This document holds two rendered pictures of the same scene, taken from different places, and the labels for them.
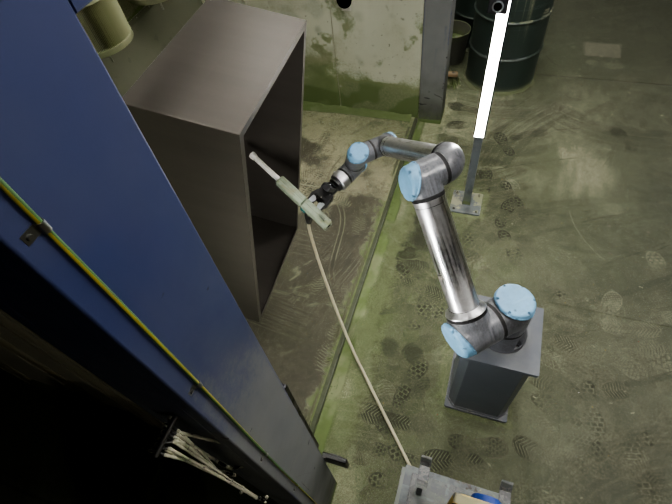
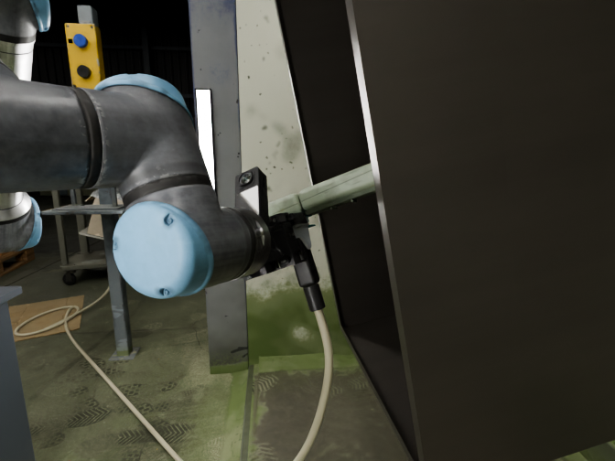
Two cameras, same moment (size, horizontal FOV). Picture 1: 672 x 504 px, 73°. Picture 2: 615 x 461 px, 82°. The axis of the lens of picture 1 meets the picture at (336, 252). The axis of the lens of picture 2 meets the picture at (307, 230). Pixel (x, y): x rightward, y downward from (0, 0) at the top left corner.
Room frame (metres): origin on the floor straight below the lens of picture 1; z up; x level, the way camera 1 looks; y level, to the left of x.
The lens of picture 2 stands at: (1.94, -0.23, 1.00)
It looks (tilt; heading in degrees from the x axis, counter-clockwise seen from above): 11 degrees down; 148
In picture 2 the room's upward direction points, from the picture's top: straight up
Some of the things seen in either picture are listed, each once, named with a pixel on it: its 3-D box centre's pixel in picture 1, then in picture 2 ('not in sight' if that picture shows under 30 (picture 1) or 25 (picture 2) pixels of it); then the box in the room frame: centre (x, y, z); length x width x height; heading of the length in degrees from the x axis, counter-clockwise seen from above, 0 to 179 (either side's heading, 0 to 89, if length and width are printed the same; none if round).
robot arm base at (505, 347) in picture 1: (504, 326); not in sight; (0.76, -0.62, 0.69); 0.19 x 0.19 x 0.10
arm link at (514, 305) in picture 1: (509, 310); not in sight; (0.75, -0.61, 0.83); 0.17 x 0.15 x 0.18; 109
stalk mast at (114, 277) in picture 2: not in sight; (107, 197); (0.00, -0.14, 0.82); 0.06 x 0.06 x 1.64; 64
